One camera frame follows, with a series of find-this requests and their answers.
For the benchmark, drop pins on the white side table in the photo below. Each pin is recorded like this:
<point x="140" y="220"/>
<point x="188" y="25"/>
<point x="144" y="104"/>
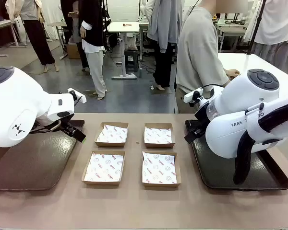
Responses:
<point x="0" y="24"/>

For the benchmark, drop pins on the white workshop desk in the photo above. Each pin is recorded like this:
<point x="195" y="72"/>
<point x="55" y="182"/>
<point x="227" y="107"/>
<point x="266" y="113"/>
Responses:
<point x="230" y="32"/>

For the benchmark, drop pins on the brown plastic tray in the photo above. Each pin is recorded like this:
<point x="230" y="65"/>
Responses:
<point x="38" y="163"/>

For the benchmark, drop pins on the beige sack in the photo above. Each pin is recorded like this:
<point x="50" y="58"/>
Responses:
<point x="132" y="45"/>

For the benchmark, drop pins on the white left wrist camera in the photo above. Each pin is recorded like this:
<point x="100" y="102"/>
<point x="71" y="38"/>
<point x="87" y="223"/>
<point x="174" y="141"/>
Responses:
<point x="78" y="95"/>

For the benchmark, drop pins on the mannequin with black trousers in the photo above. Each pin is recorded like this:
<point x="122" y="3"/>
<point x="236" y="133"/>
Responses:
<point x="38" y="36"/>

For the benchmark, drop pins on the mannequin in dark clothes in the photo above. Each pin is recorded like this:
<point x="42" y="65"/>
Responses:
<point x="67" y="24"/>

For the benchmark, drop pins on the figure in grey coat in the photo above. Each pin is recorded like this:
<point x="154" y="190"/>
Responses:
<point x="163" y="24"/>

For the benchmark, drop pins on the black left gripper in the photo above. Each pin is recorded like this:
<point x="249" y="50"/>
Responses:
<point x="68" y="127"/>

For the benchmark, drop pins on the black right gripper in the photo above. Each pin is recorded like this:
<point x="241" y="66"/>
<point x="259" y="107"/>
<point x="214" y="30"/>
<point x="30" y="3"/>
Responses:
<point x="201" y="119"/>

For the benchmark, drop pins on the black plastic table tray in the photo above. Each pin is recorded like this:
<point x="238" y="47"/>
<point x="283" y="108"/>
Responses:
<point x="218" y="172"/>

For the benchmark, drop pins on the large white table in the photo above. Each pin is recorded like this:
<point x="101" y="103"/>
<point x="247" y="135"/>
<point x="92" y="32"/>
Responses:
<point x="266" y="62"/>

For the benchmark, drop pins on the person in beige sweater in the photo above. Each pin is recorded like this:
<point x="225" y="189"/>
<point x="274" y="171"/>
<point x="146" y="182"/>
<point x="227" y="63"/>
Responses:
<point x="196" y="48"/>

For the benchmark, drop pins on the person's right hand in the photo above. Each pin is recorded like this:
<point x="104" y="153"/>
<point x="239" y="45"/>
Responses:
<point x="231" y="73"/>

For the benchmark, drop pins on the black plastic stool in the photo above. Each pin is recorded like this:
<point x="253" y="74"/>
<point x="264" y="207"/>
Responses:
<point x="132" y="60"/>

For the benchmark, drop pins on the mannequin black top cream trousers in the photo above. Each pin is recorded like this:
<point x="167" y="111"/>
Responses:
<point x="96" y="67"/>

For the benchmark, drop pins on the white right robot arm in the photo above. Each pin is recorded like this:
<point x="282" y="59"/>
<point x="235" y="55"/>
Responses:
<point x="230" y="134"/>

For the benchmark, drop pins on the black stand pole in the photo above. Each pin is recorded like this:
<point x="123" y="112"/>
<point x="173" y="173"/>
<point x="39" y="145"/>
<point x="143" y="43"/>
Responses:
<point x="256" y="26"/>

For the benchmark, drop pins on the white standing desk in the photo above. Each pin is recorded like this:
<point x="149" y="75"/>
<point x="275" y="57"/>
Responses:
<point x="123" y="26"/>

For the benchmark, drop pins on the brown cardboard carton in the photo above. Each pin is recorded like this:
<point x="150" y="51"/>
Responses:
<point x="73" y="51"/>

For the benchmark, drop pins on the cardboard donut box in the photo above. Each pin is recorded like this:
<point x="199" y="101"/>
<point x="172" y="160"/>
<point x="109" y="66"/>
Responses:
<point x="110" y="144"/>
<point x="161" y="185"/>
<point x="102" y="182"/>
<point x="158" y="145"/>

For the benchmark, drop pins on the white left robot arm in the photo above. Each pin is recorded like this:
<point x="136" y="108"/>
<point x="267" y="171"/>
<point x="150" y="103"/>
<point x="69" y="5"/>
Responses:
<point x="14" y="107"/>

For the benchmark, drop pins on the small white desk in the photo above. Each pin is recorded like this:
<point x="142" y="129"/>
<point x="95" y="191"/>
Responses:
<point x="58" y="24"/>

